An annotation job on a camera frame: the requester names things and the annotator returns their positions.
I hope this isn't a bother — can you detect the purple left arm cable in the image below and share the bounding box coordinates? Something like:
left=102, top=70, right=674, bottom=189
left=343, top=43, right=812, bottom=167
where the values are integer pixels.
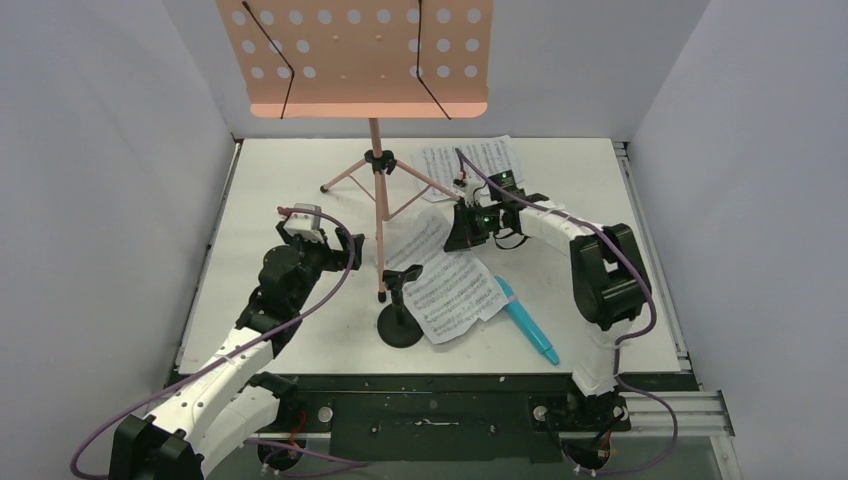
left=69, top=206, right=369, bottom=479

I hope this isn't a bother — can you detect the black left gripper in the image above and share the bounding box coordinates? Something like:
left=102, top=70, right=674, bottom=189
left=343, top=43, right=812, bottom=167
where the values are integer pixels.
left=279, top=222, right=362, bottom=310

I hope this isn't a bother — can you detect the pink perforated music stand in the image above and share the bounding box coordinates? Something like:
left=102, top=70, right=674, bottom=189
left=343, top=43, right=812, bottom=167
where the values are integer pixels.
left=216, top=0, right=496, bottom=304

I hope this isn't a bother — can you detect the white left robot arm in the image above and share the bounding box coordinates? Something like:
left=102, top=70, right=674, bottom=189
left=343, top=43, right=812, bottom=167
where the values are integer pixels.
left=108, top=228, right=365, bottom=479

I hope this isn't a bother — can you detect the black microphone stand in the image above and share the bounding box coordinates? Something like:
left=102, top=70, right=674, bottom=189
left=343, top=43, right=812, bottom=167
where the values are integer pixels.
left=377, top=264, right=423, bottom=348

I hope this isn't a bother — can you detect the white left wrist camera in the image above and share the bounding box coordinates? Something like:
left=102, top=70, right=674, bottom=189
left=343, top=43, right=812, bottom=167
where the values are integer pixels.
left=277, top=203, right=326, bottom=244

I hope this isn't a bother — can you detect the turquoise toy microphone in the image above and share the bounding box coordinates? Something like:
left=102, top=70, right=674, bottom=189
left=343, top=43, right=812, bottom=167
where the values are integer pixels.
left=495, top=276, right=560, bottom=366

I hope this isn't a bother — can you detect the white sheet music paper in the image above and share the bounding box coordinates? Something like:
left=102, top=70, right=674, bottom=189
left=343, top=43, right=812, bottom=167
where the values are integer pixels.
left=410, top=135, right=524, bottom=195
left=385, top=207, right=507, bottom=344

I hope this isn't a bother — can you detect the aluminium frame rail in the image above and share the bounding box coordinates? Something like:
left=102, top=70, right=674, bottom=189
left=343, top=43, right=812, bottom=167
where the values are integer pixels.
left=252, top=390, right=733, bottom=441

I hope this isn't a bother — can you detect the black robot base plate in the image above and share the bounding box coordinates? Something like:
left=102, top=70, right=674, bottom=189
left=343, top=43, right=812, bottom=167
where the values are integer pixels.
left=213, top=373, right=699, bottom=463

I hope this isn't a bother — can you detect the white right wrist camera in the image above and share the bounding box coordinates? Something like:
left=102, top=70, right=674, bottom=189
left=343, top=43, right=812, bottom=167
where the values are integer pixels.
left=453, top=172, right=486, bottom=207

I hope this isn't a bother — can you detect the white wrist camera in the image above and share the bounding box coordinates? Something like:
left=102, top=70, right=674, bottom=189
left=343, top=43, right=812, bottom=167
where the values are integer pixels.
left=453, top=172, right=486, bottom=207
left=277, top=203, right=326, bottom=244

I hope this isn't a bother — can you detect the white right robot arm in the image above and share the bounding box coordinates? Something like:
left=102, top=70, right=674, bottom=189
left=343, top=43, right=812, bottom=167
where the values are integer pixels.
left=443, top=170, right=650, bottom=429

